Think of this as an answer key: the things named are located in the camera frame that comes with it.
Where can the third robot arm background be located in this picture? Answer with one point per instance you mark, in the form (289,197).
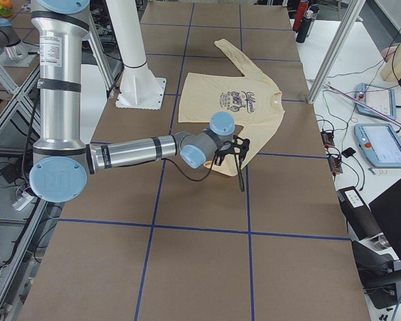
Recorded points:
(13,52)

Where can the near blue teach pendant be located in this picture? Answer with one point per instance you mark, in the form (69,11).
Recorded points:
(380,144)

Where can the aluminium frame post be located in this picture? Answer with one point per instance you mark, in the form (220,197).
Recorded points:
(345,26)

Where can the dark cylinder with label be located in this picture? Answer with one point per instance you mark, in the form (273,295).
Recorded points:
(357,213)

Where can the black water bottle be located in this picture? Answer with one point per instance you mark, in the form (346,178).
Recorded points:
(304,27)

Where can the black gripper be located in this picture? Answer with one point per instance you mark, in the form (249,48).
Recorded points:
(241,177)

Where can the cream long-sleeve printed shirt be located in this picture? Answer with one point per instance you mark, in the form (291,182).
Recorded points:
(254,100)

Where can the blue teach pendant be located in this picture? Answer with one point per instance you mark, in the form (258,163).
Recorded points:
(378,98)
(380,144)

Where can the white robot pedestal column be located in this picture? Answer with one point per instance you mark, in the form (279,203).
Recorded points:
(139,88)

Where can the red water bottle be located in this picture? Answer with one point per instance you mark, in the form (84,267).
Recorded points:
(301,9)

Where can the black monitor arm base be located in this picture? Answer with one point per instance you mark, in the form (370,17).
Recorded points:
(380,275)

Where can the far blue teach pendant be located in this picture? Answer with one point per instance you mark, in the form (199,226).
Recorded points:
(378,98)

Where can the white power strip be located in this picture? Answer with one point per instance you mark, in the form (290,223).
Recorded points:
(23,201)

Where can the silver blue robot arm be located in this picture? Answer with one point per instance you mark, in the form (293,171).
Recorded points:
(61,161)

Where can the orange circuit board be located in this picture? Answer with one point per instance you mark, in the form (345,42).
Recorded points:
(327,139)

